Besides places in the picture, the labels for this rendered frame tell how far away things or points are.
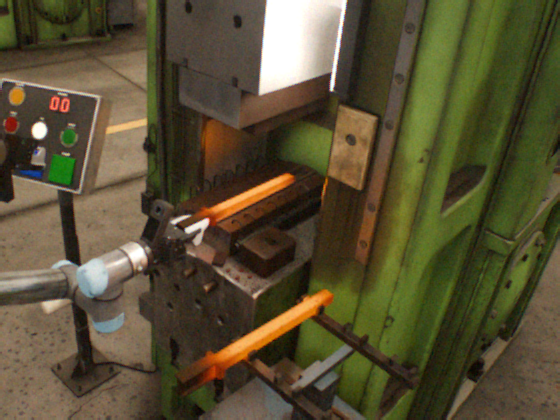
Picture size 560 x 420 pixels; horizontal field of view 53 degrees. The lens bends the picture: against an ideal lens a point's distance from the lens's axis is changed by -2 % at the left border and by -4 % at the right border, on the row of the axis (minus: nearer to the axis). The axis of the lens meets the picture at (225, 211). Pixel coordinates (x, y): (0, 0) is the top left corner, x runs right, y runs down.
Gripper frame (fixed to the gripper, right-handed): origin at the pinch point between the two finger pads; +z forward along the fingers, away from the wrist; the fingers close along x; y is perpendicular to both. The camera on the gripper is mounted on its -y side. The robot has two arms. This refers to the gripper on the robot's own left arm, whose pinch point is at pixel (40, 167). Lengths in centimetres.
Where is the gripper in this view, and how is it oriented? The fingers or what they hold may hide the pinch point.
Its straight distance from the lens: 158.9
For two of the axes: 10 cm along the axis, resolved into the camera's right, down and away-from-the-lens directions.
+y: 2.3, -9.7, -0.7
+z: 2.6, 0.0, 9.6
